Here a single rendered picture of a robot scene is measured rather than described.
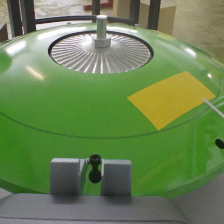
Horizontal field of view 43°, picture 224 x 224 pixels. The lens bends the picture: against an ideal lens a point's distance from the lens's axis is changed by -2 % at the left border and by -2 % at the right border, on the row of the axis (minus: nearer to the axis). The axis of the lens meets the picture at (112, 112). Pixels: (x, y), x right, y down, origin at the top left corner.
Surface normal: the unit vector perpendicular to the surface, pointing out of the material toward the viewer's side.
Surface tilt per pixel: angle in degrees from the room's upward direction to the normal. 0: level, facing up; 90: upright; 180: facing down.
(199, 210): 0
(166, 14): 90
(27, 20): 90
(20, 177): 24
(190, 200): 0
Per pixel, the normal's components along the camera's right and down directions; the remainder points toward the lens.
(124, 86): 0.07, -0.72
